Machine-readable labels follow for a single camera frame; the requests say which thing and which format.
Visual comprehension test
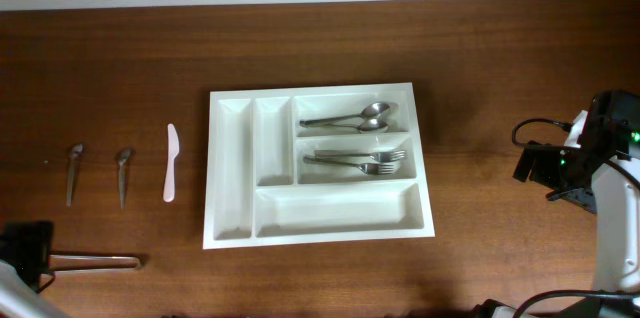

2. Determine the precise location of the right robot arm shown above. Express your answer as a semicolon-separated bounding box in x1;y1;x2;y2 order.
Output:
471;90;639;318

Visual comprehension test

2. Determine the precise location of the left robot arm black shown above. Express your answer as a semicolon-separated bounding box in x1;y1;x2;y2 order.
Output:
1;221;67;317

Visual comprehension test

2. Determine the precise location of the small metal teaspoon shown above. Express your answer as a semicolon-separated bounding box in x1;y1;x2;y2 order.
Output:
66;143;84;207
116;148;133;209

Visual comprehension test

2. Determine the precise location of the pink plastic knife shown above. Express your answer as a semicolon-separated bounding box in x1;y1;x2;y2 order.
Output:
163;123;180;203

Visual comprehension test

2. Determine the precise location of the metal fork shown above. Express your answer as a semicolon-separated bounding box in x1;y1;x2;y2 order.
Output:
314;150;407;163
303;156;396;175

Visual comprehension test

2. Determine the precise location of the white plastic cutlery tray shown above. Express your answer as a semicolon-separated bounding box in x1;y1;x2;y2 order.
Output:
203;83;435;249

